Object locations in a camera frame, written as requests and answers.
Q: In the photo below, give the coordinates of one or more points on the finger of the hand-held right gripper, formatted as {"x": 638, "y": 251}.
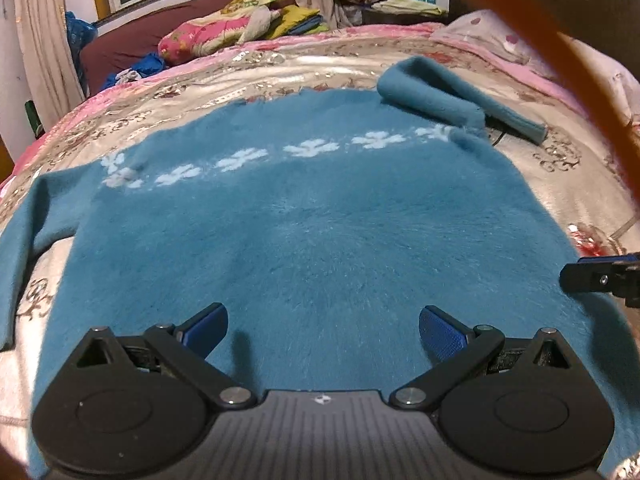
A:
{"x": 592, "y": 277}

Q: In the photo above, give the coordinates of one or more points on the blue and white cloth pile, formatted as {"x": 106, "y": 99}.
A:
{"x": 137, "y": 71}

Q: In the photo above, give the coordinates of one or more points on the pink floral quilt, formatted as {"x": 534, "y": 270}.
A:
{"x": 505, "y": 40}

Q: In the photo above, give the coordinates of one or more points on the beige curtain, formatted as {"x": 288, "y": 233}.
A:
{"x": 42, "y": 40}

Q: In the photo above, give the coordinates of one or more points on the silver floral bedspread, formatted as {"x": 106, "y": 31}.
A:
{"x": 565, "y": 180}

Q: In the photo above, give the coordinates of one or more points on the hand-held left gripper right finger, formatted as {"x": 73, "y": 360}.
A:
{"x": 441, "y": 332}

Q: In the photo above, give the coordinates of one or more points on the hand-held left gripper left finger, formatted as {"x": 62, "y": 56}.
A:
{"x": 206, "y": 329}

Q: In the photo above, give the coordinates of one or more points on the maroon bed sheet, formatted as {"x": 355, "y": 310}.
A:
{"x": 135, "y": 35}

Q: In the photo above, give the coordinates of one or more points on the blue fuzzy sweater white flowers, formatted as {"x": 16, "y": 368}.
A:
{"x": 310, "y": 260}

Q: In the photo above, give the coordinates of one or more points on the blue plastic bag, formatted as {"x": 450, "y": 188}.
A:
{"x": 77, "y": 35}

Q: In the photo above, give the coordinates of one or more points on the white crumpled cloth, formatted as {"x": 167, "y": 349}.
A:
{"x": 257, "y": 22}

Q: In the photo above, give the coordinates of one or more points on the folded pink patterned comforter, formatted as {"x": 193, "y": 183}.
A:
{"x": 210, "y": 35}

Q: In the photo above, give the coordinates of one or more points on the yellow green folded cloth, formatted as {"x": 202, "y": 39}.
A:
{"x": 295, "y": 20}

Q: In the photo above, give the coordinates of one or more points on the pale green folded cloth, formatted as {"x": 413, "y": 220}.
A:
{"x": 407, "y": 6}

